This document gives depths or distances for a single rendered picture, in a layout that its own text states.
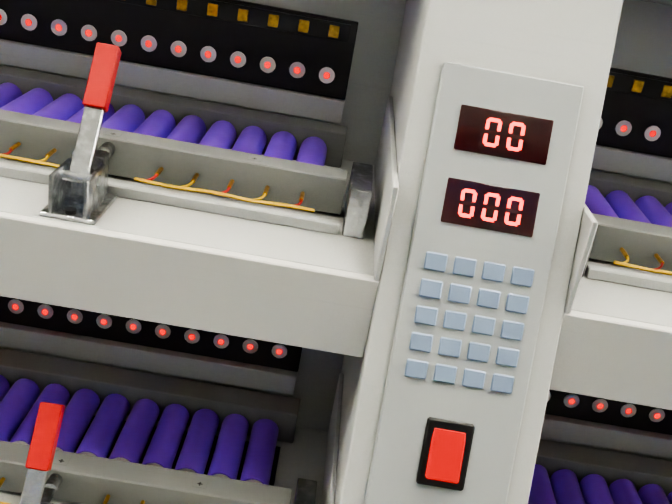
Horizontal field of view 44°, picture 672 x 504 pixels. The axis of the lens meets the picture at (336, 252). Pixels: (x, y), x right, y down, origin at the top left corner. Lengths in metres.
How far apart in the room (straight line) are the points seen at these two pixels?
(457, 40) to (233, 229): 0.15
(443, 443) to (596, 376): 0.09
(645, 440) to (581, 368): 0.20
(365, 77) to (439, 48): 0.20
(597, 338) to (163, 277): 0.22
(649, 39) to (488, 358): 0.32
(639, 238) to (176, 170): 0.27
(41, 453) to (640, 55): 0.48
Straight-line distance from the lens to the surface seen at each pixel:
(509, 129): 0.42
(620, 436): 0.64
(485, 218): 0.42
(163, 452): 0.55
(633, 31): 0.67
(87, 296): 0.45
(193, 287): 0.43
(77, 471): 0.52
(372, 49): 0.63
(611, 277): 0.49
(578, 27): 0.44
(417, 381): 0.42
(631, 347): 0.45
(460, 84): 0.42
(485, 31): 0.43
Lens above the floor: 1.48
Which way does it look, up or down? 3 degrees down
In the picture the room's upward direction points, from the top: 10 degrees clockwise
